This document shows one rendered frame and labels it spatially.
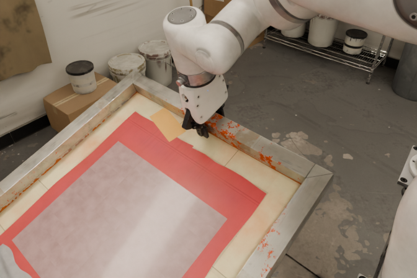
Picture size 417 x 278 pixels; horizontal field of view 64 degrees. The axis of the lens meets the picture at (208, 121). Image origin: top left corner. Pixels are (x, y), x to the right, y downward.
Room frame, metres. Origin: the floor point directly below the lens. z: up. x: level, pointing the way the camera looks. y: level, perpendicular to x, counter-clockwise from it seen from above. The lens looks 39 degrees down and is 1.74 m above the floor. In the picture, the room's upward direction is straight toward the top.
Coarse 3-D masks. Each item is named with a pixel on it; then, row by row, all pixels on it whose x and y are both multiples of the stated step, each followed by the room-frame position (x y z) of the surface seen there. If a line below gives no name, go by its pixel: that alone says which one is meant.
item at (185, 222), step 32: (192, 160) 0.52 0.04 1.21; (160, 192) 0.45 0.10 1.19; (192, 192) 0.45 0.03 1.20; (224, 192) 0.44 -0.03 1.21; (256, 192) 0.43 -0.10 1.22; (128, 224) 0.39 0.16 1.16; (160, 224) 0.39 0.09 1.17; (192, 224) 0.38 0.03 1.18; (224, 224) 0.37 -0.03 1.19; (96, 256) 0.34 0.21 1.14; (128, 256) 0.33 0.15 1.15; (160, 256) 0.32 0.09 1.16; (192, 256) 0.32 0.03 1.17
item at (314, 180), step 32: (128, 96) 0.74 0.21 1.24; (160, 96) 0.69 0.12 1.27; (64, 128) 0.63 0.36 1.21; (224, 128) 0.56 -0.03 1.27; (32, 160) 0.55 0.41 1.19; (288, 160) 0.46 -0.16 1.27; (0, 192) 0.47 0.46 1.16; (320, 192) 0.39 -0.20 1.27; (288, 224) 0.34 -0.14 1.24; (256, 256) 0.29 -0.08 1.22
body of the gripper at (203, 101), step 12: (204, 84) 0.54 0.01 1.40; (216, 84) 0.58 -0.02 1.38; (180, 96) 0.56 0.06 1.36; (192, 96) 0.53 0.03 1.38; (204, 96) 0.55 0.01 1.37; (216, 96) 0.58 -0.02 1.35; (192, 108) 0.54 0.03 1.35; (204, 108) 0.55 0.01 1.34; (216, 108) 0.58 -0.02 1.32; (204, 120) 0.55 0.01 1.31
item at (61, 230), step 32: (128, 128) 0.64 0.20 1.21; (96, 160) 0.56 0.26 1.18; (128, 160) 0.54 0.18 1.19; (160, 160) 0.53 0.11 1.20; (64, 192) 0.48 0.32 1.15; (96, 192) 0.47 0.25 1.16; (128, 192) 0.46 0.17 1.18; (32, 224) 0.42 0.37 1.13; (64, 224) 0.41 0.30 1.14; (96, 224) 0.40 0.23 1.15; (32, 256) 0.35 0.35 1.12; (64, 256) 0.34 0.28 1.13
